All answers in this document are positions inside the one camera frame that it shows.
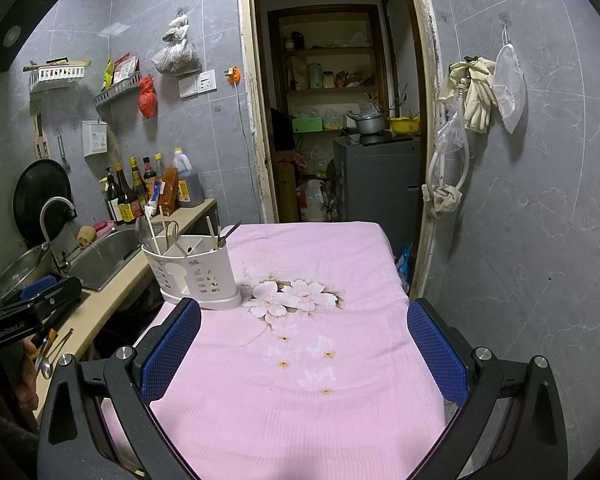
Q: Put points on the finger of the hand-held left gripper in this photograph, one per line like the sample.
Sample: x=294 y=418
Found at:
x=55 y=322
x=37 y=287

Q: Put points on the white plastic bag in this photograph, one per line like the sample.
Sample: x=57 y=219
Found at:
x=176 y=27

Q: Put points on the pink floral tablecloth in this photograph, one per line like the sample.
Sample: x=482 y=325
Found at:
x=290 y=410

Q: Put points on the black wok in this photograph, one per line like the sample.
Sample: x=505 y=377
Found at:
x=35 y=195

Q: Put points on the blue packet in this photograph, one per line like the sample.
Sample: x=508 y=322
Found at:
x=404 y=267

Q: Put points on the glass jar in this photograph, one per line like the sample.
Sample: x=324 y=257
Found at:
x=314 y=76

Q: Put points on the black range hood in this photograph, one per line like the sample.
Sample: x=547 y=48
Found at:
x=10 y=35

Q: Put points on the white door frame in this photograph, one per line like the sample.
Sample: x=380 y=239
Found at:
x=257 y=110

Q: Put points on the pink sponge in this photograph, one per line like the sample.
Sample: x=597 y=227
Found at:
x=104 y=226

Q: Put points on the white utensil holder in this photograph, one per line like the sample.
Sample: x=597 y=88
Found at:
x=195 y=275

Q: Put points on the steel basin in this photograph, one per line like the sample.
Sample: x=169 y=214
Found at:
x=15 y=270

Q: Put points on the dark steel utensil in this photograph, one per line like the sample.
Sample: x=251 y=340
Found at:
x=221 y=241

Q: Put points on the steel sink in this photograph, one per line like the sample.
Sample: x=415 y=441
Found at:
x=100 y=260

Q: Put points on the grey small fridge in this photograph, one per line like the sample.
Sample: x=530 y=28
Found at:
x=375 y=185

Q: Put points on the wooden spatula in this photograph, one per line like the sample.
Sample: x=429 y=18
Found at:
x=41 y=142

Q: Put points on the person's left hand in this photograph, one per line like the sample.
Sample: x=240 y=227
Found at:
x=27 y=385

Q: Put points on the red plastic bag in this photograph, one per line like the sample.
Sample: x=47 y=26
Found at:
x=147 y=100

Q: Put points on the grey corner shelf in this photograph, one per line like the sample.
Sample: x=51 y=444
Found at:
x=115 y=92

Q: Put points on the clear plastic jug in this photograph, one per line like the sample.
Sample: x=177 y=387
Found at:
x=312 y=202

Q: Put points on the dark pump bottle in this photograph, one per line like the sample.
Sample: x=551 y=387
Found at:
x=111 y=202

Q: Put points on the yellow jar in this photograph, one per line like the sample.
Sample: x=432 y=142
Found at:
x=328 y=80

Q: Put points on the clear plastic bag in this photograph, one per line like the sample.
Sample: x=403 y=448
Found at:
x=450 y=135

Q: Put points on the metal kitchen tool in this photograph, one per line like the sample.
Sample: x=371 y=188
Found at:
x=64 y=155

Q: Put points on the green box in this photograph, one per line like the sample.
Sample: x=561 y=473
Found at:
x=308 y=124

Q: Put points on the steel faucet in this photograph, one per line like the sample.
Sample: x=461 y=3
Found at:
x=47 y=212

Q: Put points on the dark oil jug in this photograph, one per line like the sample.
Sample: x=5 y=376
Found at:
x=190 y=185

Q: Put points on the beige rubber gloves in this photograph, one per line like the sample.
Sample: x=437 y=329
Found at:
x=477 y=100

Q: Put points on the wooden shelf unit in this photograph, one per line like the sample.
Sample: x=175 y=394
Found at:
x=325 y=51

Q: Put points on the orange plug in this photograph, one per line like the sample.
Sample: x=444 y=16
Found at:
x=233 y=75

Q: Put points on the white wall switch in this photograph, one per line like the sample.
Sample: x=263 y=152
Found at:
x=188 y=87

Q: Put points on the yellow basin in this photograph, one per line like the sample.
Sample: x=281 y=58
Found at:
x=404 y=125

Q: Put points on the red packet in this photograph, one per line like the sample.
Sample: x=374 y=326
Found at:
x=125 y=66

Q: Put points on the white mesh bag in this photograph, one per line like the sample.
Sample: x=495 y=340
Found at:
x=507 y=85

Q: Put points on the white wall socket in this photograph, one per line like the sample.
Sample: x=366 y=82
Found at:
x=207 y=81

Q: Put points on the person's left forearm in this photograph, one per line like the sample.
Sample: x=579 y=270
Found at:
x=0 y=450

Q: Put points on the steel pot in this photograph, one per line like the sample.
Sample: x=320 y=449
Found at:
x=369 y=124

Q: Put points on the white wall basket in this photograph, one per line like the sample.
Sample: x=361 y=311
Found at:
x=55 y=75

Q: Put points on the yellow green packet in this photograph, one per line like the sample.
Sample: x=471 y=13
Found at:
x=108 y=72

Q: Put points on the white wall box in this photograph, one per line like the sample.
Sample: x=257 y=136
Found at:
x=95 y=138

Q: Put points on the clear bag of dried goods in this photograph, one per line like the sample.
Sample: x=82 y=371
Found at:
x=177 y=60

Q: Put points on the black induction cooker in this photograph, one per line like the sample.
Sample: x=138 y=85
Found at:
x=397 y=138

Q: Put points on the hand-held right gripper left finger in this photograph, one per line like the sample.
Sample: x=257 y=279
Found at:
x=172 y=347

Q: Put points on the loofah sponge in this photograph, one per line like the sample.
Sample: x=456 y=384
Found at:
x=86 y=237

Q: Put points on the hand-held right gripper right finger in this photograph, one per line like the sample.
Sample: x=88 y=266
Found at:
x=437 y=355

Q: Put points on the white tube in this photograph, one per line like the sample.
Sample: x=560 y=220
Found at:
x=152 y=206

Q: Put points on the beige knotted rag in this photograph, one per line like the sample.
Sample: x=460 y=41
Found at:
x=442 y=199

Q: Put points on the orange cylinder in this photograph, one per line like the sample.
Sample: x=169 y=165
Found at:
x=286 y=195

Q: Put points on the beige kitchen counter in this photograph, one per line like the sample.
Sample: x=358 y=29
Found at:
x=105 y=310

